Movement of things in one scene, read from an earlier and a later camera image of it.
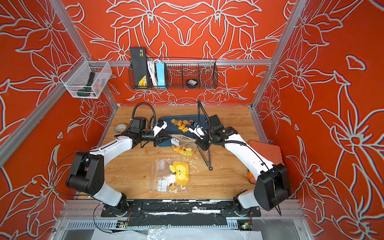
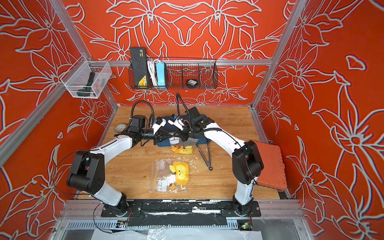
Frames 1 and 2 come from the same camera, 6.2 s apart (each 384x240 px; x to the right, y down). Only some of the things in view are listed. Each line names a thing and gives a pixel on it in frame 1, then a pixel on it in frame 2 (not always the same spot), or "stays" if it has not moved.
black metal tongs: [208, 162] stays
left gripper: [158, 139] stays
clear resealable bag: [183, 145] stays
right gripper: [200, 142] -> [183, 137]
